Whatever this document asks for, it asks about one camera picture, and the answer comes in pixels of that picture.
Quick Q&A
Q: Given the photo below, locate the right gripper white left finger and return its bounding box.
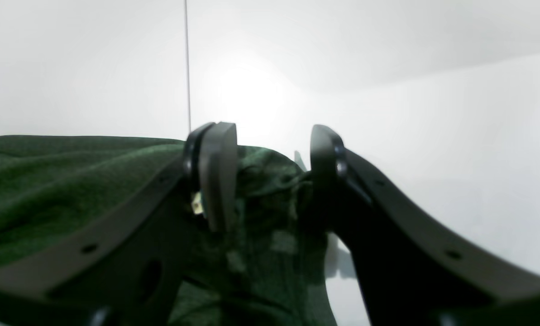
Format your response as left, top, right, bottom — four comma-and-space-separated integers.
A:
0, 122, 239, 326

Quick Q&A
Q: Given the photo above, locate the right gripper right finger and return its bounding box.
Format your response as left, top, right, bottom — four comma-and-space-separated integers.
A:
310, 125, 540, 326

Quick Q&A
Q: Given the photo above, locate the dark green t-shirt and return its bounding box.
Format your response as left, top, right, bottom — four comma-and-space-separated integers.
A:
0, 135, 336, 326

